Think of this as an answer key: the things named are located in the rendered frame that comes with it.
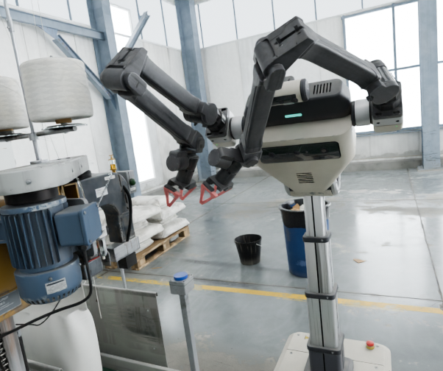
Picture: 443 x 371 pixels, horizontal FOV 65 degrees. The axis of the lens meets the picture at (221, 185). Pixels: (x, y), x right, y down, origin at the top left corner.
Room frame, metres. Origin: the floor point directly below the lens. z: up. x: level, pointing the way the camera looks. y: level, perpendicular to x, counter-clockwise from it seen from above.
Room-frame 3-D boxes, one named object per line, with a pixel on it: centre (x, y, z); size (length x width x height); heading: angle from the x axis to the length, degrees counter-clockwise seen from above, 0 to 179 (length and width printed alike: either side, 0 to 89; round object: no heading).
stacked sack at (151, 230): (4.06, 1.09, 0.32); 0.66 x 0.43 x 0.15; 155
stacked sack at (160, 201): (4.72, 1.03, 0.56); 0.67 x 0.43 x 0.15; 63
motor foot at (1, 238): (0.87, 0.56, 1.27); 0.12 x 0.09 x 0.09; 153
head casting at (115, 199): (1.32, 0.55, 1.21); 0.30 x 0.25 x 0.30; 63
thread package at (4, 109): (1.12, 0.65, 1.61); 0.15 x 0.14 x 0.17; 63
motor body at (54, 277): (0.87, 0.47, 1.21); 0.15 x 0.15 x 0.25
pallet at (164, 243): (4.42, 1.16, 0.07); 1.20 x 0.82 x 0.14; 155
